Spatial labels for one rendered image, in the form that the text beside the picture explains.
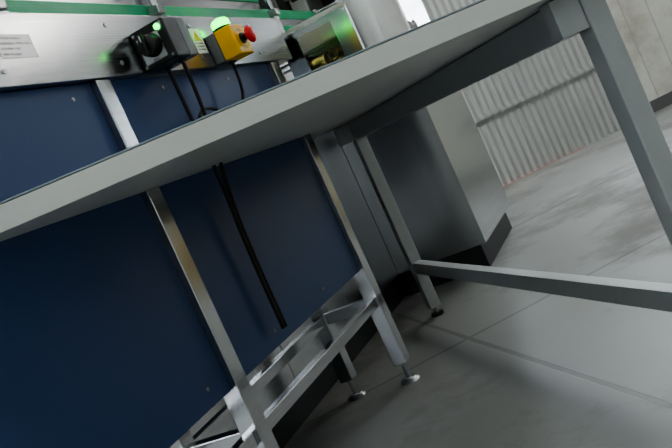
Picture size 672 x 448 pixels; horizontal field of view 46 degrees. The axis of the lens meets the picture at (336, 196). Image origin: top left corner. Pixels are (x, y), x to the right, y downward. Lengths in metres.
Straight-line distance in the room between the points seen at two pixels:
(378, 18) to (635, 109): 0.79
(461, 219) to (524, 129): 2.38
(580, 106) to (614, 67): 4.29
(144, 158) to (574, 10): 0.67
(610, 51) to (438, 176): 1.81
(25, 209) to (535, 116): 4.60
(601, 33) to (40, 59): 0.87
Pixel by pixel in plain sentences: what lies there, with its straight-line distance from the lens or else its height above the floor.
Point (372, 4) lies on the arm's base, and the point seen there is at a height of 0.92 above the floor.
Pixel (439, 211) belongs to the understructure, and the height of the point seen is 0.27.
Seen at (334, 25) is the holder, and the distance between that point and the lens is 2.22.
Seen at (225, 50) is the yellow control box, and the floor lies 0.95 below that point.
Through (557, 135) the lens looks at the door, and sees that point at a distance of 5.45.
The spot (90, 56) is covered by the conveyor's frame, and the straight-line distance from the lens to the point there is 1.46.
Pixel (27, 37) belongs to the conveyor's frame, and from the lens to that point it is 1.36.
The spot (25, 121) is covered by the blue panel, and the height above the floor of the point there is 0.88.
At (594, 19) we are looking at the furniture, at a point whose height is 0.66.
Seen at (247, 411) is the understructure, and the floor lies 0.28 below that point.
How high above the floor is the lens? 0.64
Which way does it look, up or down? 3 degrees down
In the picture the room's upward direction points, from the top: 24 degrees counter-clockwise
